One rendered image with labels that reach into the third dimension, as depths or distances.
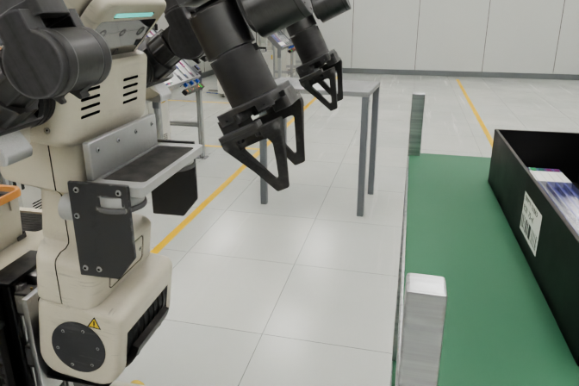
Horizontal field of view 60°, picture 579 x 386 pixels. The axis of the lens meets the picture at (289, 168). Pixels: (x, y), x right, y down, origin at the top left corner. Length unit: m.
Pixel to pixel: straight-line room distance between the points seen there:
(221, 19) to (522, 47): 9.64
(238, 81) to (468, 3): 9.44
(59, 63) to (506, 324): 0.58
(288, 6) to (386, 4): 9.38
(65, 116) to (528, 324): 0.67
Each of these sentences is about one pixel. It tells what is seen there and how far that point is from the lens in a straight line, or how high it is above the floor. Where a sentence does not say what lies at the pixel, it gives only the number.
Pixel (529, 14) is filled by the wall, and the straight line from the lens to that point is 10.08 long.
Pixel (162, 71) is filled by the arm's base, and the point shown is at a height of 1.17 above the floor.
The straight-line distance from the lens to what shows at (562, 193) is 0.97.
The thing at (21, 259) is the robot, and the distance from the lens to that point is 1.18.
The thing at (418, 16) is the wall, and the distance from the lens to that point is 9.89.
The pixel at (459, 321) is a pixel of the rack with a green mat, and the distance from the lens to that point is 0.64.
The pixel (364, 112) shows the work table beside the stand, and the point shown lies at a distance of 3.06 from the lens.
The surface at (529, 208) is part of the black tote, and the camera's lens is 0.80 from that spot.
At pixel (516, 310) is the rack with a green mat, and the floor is 0.95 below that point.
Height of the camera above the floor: 1.30
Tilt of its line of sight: 18 degrees down
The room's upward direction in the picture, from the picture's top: straight up
